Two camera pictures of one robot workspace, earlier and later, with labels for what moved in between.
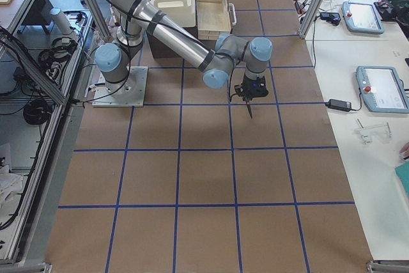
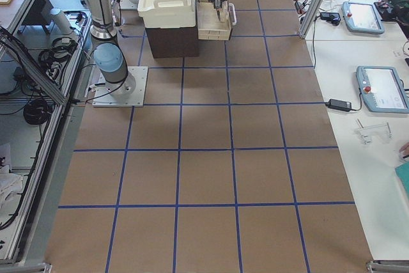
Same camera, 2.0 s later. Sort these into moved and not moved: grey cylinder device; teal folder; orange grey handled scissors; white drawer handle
Moved: orange grey handled scissors
Not moved: white drawer handle; teal folder; grey cylinder device
